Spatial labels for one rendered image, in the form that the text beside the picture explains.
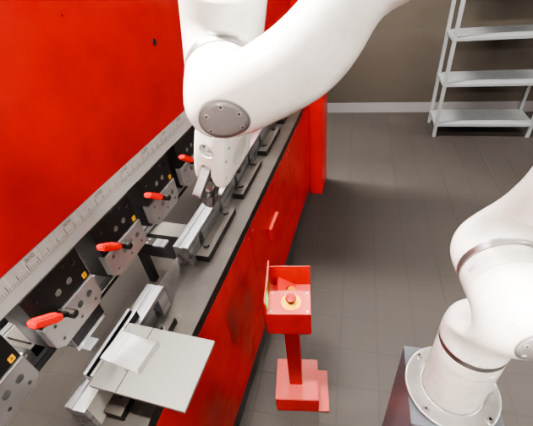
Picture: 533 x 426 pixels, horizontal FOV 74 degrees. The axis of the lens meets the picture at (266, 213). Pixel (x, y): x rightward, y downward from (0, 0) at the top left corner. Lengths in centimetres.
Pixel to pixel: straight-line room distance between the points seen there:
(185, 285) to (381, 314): 132
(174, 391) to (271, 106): 76
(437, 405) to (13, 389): 83
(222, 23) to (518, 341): 52
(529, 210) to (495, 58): 413
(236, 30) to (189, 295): 102
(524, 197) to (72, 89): 80
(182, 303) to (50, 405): 128
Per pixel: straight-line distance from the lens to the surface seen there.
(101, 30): 93
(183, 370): 97
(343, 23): 33
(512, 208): 58
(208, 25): 36
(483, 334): 61
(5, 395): 85
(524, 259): 62
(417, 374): 94
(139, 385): 99
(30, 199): 77
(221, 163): 47
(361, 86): 451
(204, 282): 129
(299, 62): 30
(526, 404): 222
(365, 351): 212
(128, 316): 113
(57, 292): 85
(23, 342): 120
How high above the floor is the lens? 182
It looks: 38 degrees down
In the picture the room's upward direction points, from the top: 7 degrees counter-clockwise
